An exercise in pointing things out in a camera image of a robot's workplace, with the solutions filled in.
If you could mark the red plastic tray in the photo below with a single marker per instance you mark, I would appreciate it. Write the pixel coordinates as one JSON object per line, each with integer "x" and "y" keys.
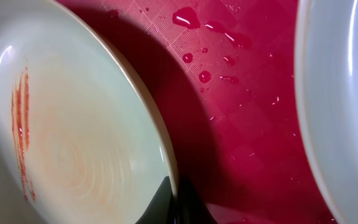
{"x": 221, "y": 74}

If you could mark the light blue plate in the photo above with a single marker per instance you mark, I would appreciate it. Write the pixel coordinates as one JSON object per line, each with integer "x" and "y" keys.
{"x": 326, "y": 83}
{"x": 81, "y": 138}

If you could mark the light blue plate bottom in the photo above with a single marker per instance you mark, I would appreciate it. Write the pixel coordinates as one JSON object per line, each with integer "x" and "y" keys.
{"x": 326, "y": 83}

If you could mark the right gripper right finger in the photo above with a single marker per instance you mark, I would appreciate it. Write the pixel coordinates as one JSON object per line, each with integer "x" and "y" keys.
{"x": 190, "y": 207}

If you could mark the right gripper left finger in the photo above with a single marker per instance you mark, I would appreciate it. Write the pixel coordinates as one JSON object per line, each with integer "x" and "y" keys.
{"x": 160, "y": 208}

